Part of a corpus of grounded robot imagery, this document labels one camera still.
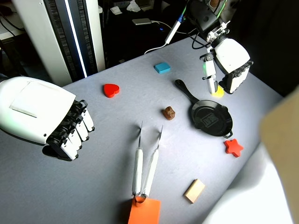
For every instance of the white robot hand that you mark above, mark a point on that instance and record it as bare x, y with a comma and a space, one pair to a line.
231, 56
35, 105

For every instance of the brown rock-like piece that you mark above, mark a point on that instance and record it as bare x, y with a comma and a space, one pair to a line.
168, 113

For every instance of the black cast iron pan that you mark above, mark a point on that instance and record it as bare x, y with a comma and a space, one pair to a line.
210, 116

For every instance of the yellow block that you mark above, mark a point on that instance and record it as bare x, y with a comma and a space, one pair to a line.
220, 93

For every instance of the blue square block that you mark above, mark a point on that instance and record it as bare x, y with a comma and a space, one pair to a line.
162, 67

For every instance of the red heart block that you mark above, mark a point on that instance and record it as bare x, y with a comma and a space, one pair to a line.
111, 90

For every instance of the grey table cloth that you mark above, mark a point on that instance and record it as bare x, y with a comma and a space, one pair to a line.
93, 163

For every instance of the red star block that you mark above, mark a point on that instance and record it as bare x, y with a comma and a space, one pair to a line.
233, 147

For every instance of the silver flat device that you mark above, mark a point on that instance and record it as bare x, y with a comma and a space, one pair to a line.
141, 21

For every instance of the tan cardboard piece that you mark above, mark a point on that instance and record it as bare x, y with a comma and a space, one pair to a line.
285, 140

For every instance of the crumpled white paper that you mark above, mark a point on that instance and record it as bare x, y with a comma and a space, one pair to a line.
133, 6

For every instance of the small white paper note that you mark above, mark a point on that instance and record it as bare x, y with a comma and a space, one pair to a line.
116, 10

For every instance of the pale wooden block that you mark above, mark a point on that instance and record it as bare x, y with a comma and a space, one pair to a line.
194, 191

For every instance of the white fabric sheet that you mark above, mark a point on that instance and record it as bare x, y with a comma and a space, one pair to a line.
257, 198

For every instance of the orange rectangular block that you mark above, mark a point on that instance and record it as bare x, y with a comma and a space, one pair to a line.
147, 213

